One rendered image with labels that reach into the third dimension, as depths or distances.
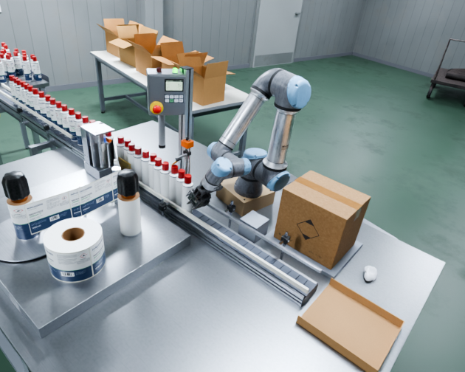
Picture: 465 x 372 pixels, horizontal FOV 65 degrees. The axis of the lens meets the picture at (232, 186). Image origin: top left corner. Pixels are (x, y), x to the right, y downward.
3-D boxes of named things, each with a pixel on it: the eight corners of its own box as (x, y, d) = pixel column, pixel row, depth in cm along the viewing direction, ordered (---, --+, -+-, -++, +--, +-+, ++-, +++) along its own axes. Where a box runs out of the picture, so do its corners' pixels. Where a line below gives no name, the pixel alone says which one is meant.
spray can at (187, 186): (178, 212, 175) (179, 175, 164) (187, 207, 178) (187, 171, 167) (187, 216, 172) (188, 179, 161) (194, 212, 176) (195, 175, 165)
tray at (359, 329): (295, 322, 133) (297, 315, 131) (329, 284, 151) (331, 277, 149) (374, 378, 118) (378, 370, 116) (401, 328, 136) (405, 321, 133)
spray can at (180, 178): (173, 205, 179) (173, 169, 168) (182, 202, 182) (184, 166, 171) (178, 211, 175) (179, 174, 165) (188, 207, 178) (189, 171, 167)
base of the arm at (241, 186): (227, 187, 190) (230, 170, 184) (247, 178, 199) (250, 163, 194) (249, 201, 182) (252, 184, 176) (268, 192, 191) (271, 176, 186)
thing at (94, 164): (85, 170, 197) (78, 126, 184) (106, 163, 206) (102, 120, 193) (100, 181, 190) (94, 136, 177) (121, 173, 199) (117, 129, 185)
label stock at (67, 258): (90, 287, 132) (85, 257, 124) (38, 277, 134) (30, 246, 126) (114, 250, 149) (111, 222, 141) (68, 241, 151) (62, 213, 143)
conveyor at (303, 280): (74, 150, 224) (72, 144, 222) (85, 146, 230) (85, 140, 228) (303, 303, 140) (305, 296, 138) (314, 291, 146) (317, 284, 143)
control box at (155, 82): (147, 108, 175) (146, 68, 164) (183, 108, 179) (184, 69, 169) (148, 116, 166) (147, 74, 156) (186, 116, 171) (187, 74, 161)
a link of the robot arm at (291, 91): (268, 176, 185) (291, 67, 155) (288, 190, 176) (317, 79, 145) (250, 181, 178) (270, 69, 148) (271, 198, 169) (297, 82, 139)
